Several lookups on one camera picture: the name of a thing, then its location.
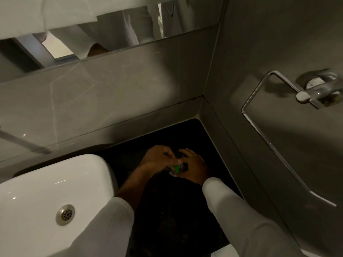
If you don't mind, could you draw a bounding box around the person's left hand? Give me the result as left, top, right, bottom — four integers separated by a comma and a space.
139, 145, 179, 176

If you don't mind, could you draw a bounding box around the person's right hand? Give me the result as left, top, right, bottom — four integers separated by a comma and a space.
175, 148, 211, 186

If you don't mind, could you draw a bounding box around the small green labelled packet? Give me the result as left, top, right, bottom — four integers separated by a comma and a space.
167, 162, 189, 176

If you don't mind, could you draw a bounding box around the person's right forearm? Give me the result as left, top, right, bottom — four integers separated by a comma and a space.
198, 174, 303, 257

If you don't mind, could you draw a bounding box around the person's left forearm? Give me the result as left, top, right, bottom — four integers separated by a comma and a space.
48, 164, 153, 257

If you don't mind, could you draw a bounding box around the metal sink drain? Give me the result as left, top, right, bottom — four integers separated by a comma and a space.
55, 204, 76, 226

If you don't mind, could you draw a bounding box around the white ceramic sink basin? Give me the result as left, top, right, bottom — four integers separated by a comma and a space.
0, 154, 118, 257

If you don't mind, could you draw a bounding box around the chrome towel ring holder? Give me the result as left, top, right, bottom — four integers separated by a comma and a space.
241, 69, 343, 208

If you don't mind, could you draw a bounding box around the wall mirror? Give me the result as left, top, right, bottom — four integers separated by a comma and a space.
0, 0, 224, 83

